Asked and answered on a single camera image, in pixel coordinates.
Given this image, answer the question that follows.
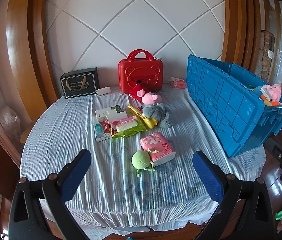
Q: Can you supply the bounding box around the green ball plush toy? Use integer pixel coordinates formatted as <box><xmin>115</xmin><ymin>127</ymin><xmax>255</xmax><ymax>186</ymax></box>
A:
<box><xmin>131</xmin><ymin>148</ymin><xmax>159</xmax><ymax>178</ymax></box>

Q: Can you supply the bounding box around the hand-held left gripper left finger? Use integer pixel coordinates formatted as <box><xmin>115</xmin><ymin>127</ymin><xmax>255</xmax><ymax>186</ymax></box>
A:
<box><xmin>8</xmin><ymin>149</ymin><xmax>92</xmax><ymax>240</ymax></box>

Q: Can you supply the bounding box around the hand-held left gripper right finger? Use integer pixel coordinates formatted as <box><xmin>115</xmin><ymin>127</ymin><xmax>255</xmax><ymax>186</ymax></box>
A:
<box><xmin>192</xmin><ymin>151</ymin><xmax>274</xmax><ymax>240</ymax></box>

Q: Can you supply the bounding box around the clear plastic bag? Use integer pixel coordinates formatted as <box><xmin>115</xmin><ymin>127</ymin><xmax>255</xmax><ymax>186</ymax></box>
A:
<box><xmin>0</xmin><ymin>106</ymin><xmax>21</xmax><ymax>137</ymax></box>

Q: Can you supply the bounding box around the pink floral tissue pack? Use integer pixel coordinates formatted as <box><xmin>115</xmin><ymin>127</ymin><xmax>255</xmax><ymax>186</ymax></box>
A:
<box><xmin>140</xmin><ymin>132</ymin><xmax>176</xmax><ymax>167</ymax></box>

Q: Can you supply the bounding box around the black gift box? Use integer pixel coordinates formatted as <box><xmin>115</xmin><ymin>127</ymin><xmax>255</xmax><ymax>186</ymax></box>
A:
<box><xmin>60</xmin><ymin>67</ymin><xmax>99</xmax><ymax>99</ymax></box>

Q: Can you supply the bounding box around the blue plastic crate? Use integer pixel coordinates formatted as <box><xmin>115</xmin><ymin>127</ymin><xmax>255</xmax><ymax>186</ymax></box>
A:
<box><xmin>186</xmin><ymin>54</ymin><xmax>282</xmax><ymax>158</ymax></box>

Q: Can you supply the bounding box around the white box teal red print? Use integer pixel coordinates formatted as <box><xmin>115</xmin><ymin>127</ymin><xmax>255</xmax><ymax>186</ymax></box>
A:
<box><xmin>94</xmin><ymin>120</ymin><xmax>114</xmax><ymax>142</ymax></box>

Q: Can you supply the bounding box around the grey plush toy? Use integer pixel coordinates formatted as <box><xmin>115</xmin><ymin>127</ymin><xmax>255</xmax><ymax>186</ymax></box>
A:
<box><xmin>141</xmin><ymin>103</ymin><xmax>173</xmax><ymax>130</ymax></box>

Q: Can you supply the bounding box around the small pink tissue packet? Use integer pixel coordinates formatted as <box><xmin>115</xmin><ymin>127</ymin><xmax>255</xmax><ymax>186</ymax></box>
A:
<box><xmin>170</xmin><ymin>77</ymin><xmax>187</xmax><ymax>89</ymax></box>

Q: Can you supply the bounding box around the red dress pig plush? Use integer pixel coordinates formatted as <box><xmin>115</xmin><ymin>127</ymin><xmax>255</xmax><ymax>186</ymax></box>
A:
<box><xmin>128</xmin><ymin>82</ymin><xmax>164</xmax><ymax>105</ymax></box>

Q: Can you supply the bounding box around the brown patterned rolled carpet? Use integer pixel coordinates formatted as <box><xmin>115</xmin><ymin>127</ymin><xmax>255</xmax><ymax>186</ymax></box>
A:
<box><xmin>260</xmin><ymin>30</ymin><xmax>274</xmax><ymax>80</ymax></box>

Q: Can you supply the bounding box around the yellow duck clip toy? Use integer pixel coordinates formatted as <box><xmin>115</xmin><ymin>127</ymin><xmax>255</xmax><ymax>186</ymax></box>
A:
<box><xmin>127</xmin><ymin>104</ymin><xmax>158</xmax><ymax>130</ymax></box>

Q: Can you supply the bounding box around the small white box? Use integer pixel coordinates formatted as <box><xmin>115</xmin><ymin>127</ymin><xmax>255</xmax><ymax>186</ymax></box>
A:
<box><xmin>96</xmin><ymin>86</ymin><xmax>112</xmax><ymax>96</ymax></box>

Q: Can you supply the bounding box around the pink pig plush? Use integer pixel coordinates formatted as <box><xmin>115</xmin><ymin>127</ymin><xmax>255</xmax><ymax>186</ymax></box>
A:
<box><xmin>260</xmin><ymin>84</ymin><xmax>282</xmax><ymax>105</ymax></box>

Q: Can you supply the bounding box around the pink wet wipes pack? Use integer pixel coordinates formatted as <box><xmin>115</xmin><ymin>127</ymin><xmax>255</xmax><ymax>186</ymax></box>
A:
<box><xmin>116</xmin><ymin>116</ymin><xmax>139</xmax><ymax>133</ymax></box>

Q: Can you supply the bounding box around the red hard carry case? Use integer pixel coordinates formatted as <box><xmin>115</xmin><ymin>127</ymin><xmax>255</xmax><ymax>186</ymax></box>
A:
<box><xmin>118</xmin><ymin>49</ymin><xmax>164</xmax><ymax>94</ymax></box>

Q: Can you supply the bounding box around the orange plush toy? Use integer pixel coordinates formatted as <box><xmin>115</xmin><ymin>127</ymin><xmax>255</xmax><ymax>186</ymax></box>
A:
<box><xmin>261</xmin><ymin>94</ymin><xmax>282</xmax><ymax>107</ymax></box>

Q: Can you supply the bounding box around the white box dark green end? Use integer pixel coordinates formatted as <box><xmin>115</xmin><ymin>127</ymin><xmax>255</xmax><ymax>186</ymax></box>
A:
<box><xmin>95</xmin><ymin>105</ymin><xmax>124</xmax><ymax>120</ymax></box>

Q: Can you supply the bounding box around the plain white box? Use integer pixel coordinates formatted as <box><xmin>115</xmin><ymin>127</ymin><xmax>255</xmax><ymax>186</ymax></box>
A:
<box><xmin>106</xmin><ymin>110</ymin><xmax>128</xmax><ymax>125</ymax></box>

